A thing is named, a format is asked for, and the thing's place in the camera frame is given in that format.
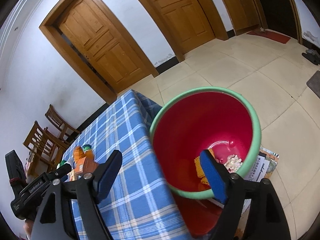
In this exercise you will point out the wooden chair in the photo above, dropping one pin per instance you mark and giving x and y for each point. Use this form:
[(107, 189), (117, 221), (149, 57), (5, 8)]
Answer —
[(67, 132), (46, 147)]

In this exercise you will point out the right wooden door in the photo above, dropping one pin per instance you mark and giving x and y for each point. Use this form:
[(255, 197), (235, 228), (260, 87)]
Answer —
[(186, 24)]

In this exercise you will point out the far wooden chair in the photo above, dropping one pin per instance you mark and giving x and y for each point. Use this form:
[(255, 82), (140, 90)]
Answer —
[(67, 132)]

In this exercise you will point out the near wooden chair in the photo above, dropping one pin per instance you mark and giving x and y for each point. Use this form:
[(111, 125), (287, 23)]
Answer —
[(46, 147)]

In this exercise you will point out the papers under bin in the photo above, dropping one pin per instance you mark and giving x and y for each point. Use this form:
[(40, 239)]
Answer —
[(264, 165)]

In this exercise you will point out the green clover plush toy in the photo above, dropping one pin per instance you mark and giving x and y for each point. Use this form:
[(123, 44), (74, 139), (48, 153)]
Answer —
[(86, 147)]

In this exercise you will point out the yellow textured sponge mat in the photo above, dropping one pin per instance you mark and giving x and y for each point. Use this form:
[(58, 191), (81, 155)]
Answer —
[(200, 172)]

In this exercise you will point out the red door mat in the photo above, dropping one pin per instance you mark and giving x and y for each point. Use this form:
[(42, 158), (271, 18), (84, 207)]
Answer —
[(270, 35)]

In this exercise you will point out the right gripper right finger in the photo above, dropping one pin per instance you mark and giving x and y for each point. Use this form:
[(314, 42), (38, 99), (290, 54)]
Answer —
[(217, 175)]

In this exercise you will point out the red bin with green rim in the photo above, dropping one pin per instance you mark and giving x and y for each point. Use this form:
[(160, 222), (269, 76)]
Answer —
[(213, 118)]

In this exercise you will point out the cream paper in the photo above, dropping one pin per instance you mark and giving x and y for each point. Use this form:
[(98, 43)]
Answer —
[(233, 163)]

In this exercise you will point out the blue plaid tablecloth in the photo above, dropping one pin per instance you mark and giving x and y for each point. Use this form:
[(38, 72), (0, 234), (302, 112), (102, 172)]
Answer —
[(140, 204)]

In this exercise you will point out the orange cardboard box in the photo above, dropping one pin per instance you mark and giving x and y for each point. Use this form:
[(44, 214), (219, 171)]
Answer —
[(82, 166)]

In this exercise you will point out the grey floor mat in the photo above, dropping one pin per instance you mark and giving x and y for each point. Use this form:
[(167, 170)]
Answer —
[(314, 83)]

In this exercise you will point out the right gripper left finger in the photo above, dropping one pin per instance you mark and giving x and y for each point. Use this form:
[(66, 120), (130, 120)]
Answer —
[(105, 175)]

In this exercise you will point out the left wooden door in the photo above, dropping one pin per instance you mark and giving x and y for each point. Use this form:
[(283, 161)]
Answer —
[(88, 35)]

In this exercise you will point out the black shoes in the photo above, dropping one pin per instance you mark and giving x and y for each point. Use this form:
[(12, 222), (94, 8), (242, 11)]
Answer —
[(312, 56)]

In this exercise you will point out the wooden door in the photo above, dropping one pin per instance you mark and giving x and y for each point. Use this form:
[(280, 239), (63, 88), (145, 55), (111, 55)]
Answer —
[(88, 35), (186, 24)]

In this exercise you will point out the person's hand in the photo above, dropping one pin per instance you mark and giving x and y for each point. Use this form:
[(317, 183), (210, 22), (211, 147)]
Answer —
[(28, 226)]

